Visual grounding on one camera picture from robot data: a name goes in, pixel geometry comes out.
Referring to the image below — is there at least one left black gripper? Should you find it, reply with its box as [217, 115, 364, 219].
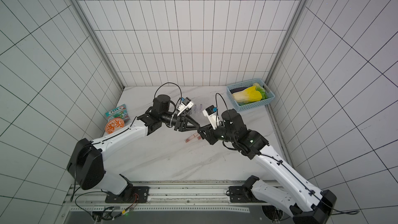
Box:
[161, 110, 200, 132]

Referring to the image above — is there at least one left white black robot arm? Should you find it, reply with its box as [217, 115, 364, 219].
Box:
[66, 94, 200, 203]

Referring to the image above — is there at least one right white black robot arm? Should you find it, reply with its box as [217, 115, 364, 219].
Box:
[198, 106, 337, 224]

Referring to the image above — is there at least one blue plastic basket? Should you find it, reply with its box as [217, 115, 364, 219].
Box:
[227, 78, 275, 112]

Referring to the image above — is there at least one yellow green toy cabbage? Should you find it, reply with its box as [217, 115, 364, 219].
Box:
[232, 83, 268, 105]

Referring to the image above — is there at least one teal mint candy bag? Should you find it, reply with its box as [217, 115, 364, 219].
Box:
[106, 104, 130, 122]

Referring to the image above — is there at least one orange white patterned bowl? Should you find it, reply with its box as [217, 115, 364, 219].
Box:
[105, 118, 124, 134]

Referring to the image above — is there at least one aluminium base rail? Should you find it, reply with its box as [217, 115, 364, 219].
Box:
[63, 180, 315, 214]

